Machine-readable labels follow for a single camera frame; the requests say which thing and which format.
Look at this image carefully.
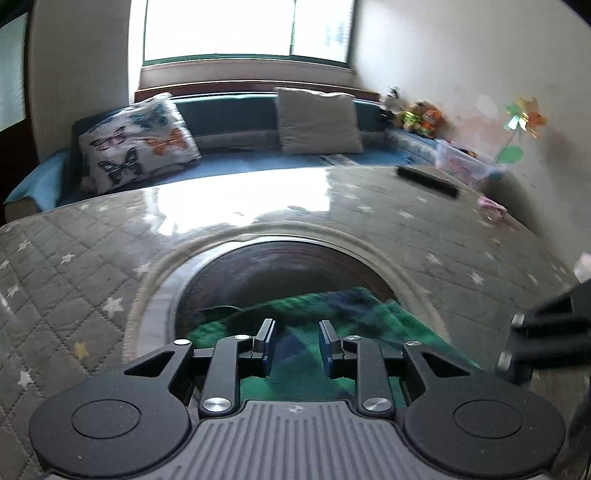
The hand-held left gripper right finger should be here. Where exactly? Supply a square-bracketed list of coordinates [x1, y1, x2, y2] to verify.
[318, 319, 483, 416]

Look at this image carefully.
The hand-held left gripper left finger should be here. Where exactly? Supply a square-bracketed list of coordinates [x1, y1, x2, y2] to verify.
[124, 318, 277, 416]

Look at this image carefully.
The green plaid shirt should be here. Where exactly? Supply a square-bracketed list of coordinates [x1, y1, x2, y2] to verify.
[187, 286, 483, 411]

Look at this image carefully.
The pink plastic toy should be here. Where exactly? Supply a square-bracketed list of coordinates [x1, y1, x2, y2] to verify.
[477, 196, 508, 222]

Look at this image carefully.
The black remote control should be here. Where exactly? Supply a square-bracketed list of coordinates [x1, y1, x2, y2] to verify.
[397, 166, 460, 199]

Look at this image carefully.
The clear plastic storage box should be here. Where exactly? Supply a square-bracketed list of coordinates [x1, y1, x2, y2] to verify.
[434, 138, 506, 188]

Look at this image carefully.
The paper pinwheel flower decoration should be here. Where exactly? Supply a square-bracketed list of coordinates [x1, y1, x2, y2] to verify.
[494, 96, 548, 164]

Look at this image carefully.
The beige pillow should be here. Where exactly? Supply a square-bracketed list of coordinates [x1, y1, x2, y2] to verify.
[274, 87, 365, 155]

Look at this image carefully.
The teal sofa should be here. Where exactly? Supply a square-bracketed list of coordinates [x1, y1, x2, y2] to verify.
[4, 90, 509, 213]

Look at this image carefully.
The butterfly print pillow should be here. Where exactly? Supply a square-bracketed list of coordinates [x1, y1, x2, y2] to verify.
[78, 92, 201, 195]

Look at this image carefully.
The black white plush toy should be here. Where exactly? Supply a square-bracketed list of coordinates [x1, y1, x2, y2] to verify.
[381, 87, 402, 125]

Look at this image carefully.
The blue blanket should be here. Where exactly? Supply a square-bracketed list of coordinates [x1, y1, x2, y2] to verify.
[4, 148, 77, 208]

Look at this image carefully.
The green framed window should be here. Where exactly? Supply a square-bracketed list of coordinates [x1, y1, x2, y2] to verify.
[141, 0, 358, 70]

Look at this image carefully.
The dark wooden door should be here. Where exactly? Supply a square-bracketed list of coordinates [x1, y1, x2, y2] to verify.
[0, 0, 35, 139]

